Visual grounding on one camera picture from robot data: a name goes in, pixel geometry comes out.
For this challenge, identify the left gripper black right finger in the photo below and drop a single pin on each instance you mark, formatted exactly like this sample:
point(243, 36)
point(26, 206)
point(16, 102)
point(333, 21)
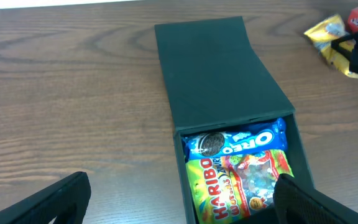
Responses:
point(297, 203)

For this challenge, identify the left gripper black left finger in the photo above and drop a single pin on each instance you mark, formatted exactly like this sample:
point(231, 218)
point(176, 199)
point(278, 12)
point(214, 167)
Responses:
point(64, 202)

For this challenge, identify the yellow Hacks candy bag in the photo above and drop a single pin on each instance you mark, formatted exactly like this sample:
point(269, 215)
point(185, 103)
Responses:
point(322, 34)

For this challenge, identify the Haribo worms gummy bag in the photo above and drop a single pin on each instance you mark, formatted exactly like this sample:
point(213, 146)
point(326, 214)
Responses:
point(229, 188)

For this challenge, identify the blue Oreo cookie pack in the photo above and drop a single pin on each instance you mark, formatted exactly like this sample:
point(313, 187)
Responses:
point(248, 139)

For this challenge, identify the black gift box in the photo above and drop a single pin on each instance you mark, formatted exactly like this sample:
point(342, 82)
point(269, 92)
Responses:
point(216, 82)

